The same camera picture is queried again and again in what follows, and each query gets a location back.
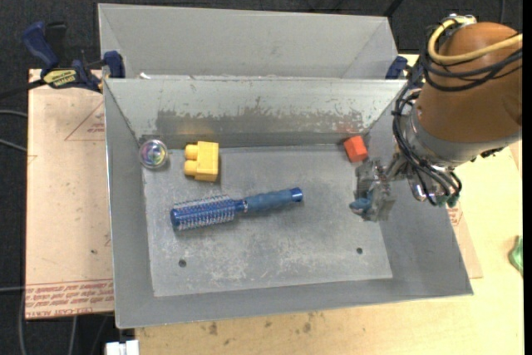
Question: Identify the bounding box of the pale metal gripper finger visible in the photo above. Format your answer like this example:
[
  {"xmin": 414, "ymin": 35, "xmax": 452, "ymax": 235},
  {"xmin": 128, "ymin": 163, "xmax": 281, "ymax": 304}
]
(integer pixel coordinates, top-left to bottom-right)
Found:
[
  {"xmin": 362, "ymin": 185, "xmax": 395, "ymax": 224},
  {"xmin": 355, "ymin": 160, "xmax": 386, "ymax": 201}
]

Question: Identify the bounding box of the small blue object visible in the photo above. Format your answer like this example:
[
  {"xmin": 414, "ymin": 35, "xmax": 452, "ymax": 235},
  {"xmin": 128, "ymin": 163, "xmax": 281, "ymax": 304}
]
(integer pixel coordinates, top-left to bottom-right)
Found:
[{"xmin": 348, "ymin": 198, "xmax": 372, "ymax": 216}]

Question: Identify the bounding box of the orange-red cube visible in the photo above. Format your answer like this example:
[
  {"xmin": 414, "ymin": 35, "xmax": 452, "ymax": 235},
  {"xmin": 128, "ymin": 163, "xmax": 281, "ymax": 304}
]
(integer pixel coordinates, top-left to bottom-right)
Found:
[{"xmin": 342, "ymin": 135, "xmax": 370, "ymax": 164}]

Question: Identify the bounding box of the grey metal bin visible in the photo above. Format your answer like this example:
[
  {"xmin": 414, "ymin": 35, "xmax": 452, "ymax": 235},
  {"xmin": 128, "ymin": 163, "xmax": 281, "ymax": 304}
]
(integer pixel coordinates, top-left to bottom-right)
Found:
[{"xmin": 97, "ymin": 2, "xmax": 475, "ymax": 330}]

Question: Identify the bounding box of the pale green object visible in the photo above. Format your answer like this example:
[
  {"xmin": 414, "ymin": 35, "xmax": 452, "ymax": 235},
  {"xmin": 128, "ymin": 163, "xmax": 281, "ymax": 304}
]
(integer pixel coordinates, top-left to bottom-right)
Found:
[{"xmin": 508, "ymin": 235, "xmax": 524, "ymax": 276}]

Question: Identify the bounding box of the blue round hairbrush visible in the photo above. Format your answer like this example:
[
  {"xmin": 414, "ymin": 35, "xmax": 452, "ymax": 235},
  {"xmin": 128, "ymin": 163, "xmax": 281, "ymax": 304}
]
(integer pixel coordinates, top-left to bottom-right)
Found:
[{"xmin": 169, "ymin": 186, "xmax": 304, "ymax": 234}]

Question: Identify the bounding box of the yellow toy brick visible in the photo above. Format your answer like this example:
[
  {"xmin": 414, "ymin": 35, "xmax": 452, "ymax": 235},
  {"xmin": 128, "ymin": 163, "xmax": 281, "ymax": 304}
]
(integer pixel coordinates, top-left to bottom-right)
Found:
[{"xmin": 183, "ymin": 141, "xmax": 221, "ymax": 183}]

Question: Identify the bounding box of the clear iridescent ball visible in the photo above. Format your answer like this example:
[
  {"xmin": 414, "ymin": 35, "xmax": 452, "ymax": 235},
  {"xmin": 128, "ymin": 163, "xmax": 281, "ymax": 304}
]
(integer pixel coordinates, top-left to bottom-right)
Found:
[{"xmin": 138, "ymin": 139, "xmax": 170, "ymax": 170}]

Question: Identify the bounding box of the brown cardboard board red print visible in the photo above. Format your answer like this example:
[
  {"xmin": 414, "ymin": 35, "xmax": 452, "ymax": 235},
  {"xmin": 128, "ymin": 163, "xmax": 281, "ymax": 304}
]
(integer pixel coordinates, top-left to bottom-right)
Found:
[{"xmin": 24, "ymin": 67, "xmax": 484, "ymax": 322}]

